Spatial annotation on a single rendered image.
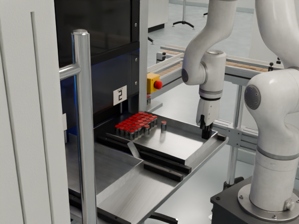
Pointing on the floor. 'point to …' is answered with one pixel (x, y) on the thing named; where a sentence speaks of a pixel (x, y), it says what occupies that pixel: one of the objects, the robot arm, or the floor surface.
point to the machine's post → (142, 98)
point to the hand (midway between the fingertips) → (206, 134)
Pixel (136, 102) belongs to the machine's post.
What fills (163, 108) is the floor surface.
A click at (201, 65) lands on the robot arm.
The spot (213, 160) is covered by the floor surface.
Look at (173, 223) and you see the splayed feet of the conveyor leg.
